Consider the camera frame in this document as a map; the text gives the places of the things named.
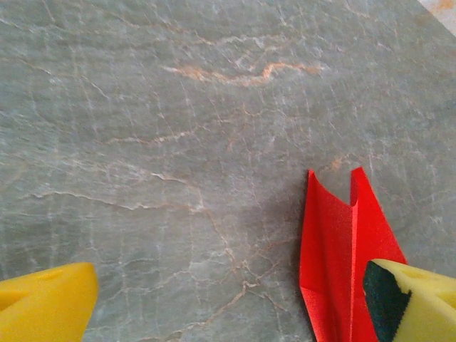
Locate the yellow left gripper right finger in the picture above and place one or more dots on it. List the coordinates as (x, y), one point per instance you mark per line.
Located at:
(427, 313)

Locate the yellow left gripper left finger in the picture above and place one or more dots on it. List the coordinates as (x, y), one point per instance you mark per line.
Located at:
(42, 310)

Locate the red square paper sheet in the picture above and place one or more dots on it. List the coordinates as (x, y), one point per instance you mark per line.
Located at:
(331, 249)

